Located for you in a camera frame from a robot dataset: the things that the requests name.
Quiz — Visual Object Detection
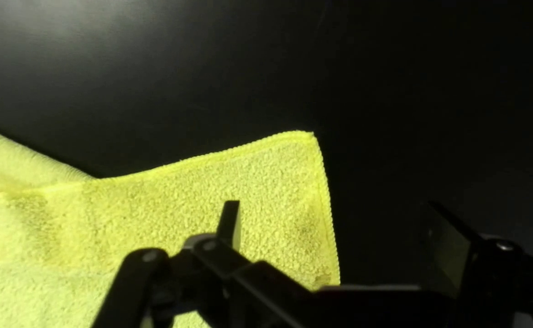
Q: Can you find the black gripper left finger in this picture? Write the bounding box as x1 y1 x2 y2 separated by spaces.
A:
91 199 317 328

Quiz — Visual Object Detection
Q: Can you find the yellow towel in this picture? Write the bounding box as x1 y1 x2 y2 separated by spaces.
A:
0 121 343 328

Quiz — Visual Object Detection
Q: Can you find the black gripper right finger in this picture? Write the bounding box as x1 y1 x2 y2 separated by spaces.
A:
423 201 533 328

